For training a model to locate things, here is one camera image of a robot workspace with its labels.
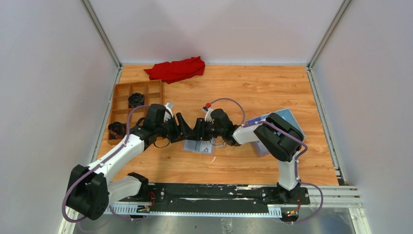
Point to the red cloth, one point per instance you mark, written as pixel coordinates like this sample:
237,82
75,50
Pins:
171,72

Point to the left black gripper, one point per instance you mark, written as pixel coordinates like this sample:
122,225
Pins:
184,130

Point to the black round part upper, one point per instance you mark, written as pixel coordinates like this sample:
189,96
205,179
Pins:
135,100

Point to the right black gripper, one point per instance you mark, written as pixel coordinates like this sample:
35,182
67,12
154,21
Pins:
201,125

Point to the brown compartment tray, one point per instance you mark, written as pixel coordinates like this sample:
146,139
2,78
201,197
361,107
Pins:
126,97

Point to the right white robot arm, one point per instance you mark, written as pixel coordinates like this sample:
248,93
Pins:
281,139

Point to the black round part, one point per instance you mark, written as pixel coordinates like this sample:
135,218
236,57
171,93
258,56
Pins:
117,130
135,100

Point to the aluminium frame rail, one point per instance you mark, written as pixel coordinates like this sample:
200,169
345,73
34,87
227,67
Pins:
321,197

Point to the blue plastic box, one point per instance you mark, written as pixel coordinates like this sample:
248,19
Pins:
285,114

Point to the black round part lower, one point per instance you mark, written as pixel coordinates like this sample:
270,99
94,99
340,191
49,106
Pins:
117,130

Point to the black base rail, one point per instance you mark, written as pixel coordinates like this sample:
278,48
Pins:
226,199

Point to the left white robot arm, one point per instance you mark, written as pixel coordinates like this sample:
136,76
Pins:
116,161

